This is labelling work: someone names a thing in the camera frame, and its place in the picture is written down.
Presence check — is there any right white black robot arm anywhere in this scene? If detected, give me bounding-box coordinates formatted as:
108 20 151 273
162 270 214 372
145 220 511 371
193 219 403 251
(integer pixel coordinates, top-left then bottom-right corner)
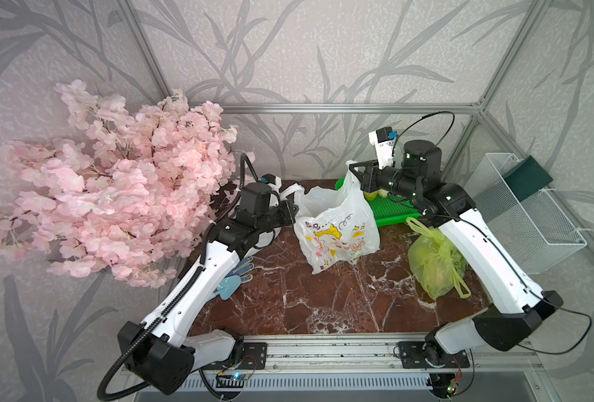
348 140 563 368

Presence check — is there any white wire mesh basket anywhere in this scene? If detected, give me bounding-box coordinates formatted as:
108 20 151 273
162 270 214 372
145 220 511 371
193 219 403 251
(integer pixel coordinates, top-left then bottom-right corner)
465 152 587 275

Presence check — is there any white printed plastic bag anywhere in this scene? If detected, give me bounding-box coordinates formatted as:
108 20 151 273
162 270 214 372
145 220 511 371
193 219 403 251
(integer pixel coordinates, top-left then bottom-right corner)
280 183 305 201

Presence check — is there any light blue spatula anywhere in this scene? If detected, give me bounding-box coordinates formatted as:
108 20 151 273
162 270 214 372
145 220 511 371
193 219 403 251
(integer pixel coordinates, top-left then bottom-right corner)
210 276 242 301

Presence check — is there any light green plastic bag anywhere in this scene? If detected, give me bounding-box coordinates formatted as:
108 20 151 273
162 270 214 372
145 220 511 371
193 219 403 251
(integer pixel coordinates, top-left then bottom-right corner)
406 217 471 301

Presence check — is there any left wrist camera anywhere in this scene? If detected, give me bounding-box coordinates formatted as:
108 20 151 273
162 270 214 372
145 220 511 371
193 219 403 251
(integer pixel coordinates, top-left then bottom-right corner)
260 174 282 194

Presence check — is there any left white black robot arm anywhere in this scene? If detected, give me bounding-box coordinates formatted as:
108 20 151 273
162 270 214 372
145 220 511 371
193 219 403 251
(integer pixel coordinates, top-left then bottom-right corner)
97 181 302 401

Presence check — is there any pink artificial blossom tree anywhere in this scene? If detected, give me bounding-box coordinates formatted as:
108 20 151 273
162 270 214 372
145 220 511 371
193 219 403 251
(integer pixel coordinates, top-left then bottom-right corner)
0 80 238 289

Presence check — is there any dark green card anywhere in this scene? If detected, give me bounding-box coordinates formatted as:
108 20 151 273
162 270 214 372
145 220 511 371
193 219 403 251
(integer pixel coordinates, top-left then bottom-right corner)
503 156 553 202

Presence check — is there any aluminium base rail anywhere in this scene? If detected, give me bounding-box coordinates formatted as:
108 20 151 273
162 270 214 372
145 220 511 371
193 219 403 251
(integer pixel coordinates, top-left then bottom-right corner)
179 333 551 400

